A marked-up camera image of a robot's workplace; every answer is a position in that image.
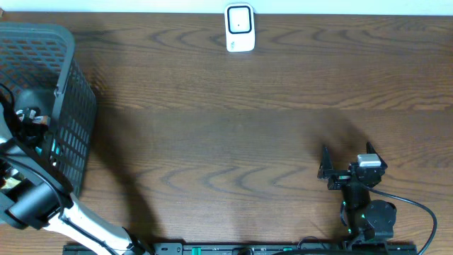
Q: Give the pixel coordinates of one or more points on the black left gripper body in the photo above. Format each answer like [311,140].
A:
[28,132]

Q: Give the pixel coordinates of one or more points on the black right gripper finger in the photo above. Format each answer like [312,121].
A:
[326,166]
[370,149]

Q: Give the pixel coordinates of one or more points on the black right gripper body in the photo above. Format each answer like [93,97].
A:
[340,181]

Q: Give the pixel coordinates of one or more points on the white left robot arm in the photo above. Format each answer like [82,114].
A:
[45,200]

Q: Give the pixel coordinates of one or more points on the white barcode scanner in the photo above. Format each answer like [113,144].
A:
[239,27]

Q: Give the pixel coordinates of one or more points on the orange snack packet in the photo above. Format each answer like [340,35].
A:
[42,120]

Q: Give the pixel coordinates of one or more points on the black round-logo packet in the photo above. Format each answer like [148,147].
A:
[26,114]

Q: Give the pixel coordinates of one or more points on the dark grey plastic basket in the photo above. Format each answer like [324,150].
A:
[39,70]

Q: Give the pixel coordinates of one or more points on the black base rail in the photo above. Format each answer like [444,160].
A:
[261,249]

